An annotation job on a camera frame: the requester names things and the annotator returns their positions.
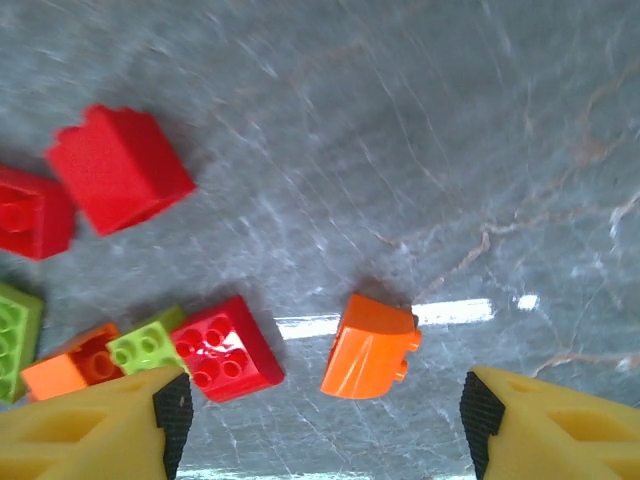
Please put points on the orange small curved lego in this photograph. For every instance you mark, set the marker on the orange small curved lego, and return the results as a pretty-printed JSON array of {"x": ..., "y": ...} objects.
[
  {"x": 365, "y": 350},
  {"x": 55, "y": 372}
]

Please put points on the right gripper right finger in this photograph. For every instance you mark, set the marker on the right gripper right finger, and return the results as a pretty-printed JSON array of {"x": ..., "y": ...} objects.
[{"x": 565, "y": 435}]

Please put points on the red long lego brick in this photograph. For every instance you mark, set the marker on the red long lego brick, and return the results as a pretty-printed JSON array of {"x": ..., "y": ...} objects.
[{"x": 30, "y": 220}]

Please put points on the green long lego brick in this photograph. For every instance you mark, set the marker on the green long lego brick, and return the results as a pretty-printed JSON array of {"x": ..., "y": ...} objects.
[{"x": 12, "y": 340}]

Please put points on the green small lego brick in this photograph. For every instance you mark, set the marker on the green small lego brick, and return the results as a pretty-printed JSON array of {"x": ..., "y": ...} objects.
[{"x": 140, "y": 350}]

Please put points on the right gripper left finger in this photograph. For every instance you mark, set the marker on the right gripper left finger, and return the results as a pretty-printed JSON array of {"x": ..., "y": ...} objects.
[{"x": 75, "y": 430}]

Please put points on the red square lego brick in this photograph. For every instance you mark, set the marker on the red square lego brick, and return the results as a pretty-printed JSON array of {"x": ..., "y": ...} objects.
[
  {"x": 240, "y": 345},
  {"x": 120, "y": 170}
]

